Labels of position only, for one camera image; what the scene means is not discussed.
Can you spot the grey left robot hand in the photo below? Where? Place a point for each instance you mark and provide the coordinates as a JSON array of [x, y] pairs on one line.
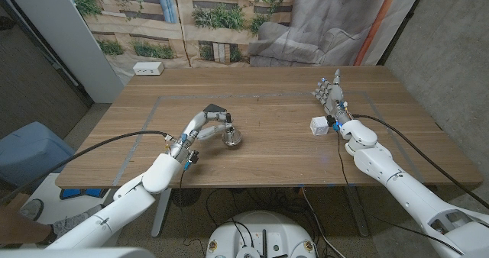
[[193, 126]]

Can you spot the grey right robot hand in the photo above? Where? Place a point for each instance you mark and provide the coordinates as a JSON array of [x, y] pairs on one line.
[[333, 97]]

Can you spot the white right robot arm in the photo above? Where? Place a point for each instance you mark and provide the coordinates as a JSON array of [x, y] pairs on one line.
[[405, 197]]

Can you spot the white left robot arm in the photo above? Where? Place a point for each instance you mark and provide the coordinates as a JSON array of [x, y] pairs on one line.
[[126, 208]]

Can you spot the white robot shoulder housing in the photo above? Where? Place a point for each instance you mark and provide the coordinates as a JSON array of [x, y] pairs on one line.
[[76, 253]]

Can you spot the black card holder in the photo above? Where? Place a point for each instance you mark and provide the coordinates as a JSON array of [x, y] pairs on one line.
[[214, 107]]

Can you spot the white embossed box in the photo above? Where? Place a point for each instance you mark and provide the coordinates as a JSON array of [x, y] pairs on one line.
[[319, 126]]

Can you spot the black round grille disc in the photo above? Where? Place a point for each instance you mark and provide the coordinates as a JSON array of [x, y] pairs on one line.
[[189, 197]]

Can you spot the white power strip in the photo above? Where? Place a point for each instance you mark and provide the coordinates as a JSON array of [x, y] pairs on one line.
[[148, 68]]

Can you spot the grey metal table leg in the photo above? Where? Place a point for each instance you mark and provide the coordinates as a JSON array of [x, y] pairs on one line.
[[161, 212], [357, 212]]

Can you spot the printed fabric backdrop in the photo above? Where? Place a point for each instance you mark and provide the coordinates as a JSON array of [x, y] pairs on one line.
[[229, 21]]

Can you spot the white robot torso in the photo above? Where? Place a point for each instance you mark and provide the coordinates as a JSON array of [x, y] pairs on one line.
[[260, 227]]

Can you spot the white pillar panel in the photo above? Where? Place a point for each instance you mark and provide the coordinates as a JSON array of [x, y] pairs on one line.
[[72, 36]]

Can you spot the grey sneaker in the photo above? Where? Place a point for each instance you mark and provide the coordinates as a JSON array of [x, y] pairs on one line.
[[31, 209], [70, 223]]

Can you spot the white floor board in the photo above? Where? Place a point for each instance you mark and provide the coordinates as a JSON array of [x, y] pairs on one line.
[[49, 197]]

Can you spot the blue grey storage bin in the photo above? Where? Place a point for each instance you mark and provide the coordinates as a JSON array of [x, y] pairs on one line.
[[30, 155]]

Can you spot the person's brown trouser leg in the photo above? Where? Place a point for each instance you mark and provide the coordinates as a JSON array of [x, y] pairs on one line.
[[19, 227]]

